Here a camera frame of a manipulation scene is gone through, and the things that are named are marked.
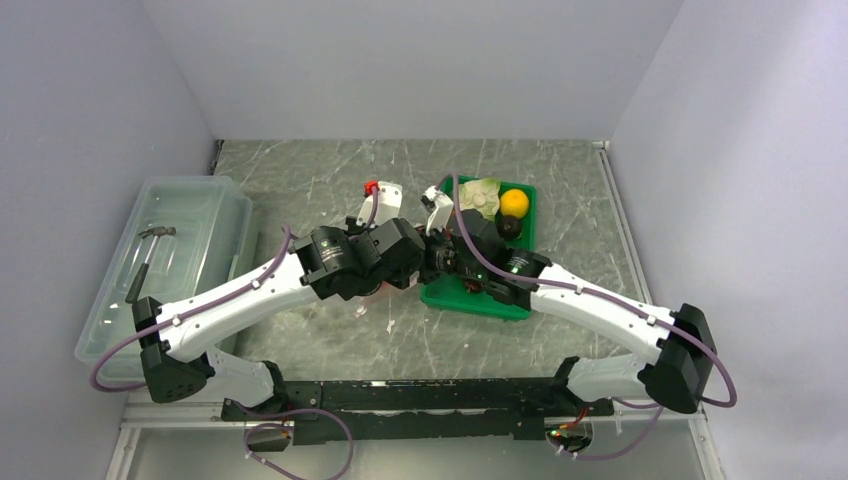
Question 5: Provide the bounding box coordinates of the clear zip top bag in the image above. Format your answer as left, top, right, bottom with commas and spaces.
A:
353, 282, 395, 318

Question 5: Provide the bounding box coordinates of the white green cabbage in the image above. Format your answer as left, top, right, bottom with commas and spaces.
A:
459, 177, 501, 222

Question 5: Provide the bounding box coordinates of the orange fruit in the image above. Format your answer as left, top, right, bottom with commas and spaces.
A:
499, 189, 531, 219

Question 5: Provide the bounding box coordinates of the dark red grape bunch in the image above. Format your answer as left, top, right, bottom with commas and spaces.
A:
463, 279, 483, 294

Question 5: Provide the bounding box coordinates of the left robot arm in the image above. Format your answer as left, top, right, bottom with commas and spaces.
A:
141, 218, 426, 420

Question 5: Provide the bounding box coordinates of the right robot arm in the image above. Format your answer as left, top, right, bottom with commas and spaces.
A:
419, 210, 717, 415

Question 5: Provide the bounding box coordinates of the green plastic tray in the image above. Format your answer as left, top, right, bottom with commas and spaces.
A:
420, 181, 537, 321

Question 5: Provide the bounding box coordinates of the dark round plum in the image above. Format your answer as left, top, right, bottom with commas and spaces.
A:
496, 215, 523, 241

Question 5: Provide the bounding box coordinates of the clear plastic storage box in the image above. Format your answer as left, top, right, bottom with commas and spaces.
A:
75, 176, 258, 367

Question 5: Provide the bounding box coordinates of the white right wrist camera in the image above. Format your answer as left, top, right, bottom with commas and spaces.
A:
420, 186, 454, 236

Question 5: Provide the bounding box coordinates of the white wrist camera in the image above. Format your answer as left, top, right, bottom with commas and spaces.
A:
420, 186, 454, 236
356, 181, 403, 228

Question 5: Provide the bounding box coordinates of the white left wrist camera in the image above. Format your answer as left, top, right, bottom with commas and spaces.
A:
356, 181, 403, 228

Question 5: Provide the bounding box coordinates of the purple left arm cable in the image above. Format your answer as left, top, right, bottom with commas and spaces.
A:
89, 185, 382, 393

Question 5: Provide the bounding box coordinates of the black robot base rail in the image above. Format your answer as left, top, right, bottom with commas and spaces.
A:
220, 378, 613, 446

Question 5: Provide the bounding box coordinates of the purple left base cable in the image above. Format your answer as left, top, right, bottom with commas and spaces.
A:
242, 402, 361, 480

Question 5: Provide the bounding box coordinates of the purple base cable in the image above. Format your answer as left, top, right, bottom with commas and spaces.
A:
546, 397, 664, 463
242, 402, 361, 480

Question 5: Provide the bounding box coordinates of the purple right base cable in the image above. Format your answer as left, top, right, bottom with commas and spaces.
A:
546, 397, 664, 463

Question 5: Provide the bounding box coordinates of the hammer with black handle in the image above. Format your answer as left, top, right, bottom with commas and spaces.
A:
125, 226, 177, 304

